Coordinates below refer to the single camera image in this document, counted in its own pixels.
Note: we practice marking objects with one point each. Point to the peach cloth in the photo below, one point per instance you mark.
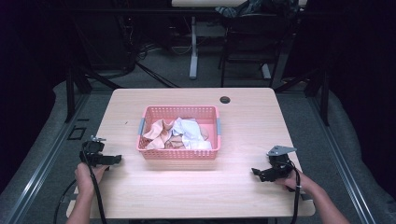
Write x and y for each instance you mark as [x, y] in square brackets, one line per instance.
[158, 133]

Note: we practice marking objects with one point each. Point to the black chair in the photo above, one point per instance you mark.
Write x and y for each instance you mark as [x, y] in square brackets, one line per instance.
[249, 37]

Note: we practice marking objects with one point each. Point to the white desk leg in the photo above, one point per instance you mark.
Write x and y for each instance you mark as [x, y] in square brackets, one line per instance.
[193, 49]
[265, 71]

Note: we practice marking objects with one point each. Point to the dark clothing pile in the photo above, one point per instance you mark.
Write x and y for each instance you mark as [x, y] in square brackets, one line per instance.
[249, 7]

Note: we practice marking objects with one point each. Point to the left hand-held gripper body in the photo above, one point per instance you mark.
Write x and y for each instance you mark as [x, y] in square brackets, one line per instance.
[93, 152]

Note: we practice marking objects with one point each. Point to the black table grommet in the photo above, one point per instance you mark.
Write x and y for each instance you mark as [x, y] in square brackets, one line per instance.
[224, 100]

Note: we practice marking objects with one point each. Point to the aluminium floor rail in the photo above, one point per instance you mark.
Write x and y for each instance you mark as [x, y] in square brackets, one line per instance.
[43, 161]
[341, 161]

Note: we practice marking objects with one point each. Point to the person's right hand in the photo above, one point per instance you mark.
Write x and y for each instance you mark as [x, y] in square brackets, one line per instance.
[295, 182]

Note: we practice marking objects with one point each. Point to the white desk top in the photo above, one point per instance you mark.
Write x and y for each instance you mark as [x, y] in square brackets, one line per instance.
[208, 2]

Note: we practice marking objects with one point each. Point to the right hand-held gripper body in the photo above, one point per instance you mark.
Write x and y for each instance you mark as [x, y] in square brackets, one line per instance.
[279, 161]

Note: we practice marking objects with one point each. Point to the white cloth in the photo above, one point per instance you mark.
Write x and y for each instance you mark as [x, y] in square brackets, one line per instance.
[191, 132]

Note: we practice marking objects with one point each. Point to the person's left hand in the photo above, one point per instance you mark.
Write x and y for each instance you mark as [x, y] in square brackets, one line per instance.
[85, 179]

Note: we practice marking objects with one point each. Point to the black frame post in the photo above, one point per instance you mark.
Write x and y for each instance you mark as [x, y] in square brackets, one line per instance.
[70, 93]

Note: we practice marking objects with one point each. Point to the pink plastic basket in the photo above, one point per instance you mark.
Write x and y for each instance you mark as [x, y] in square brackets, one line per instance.
[179, 154]

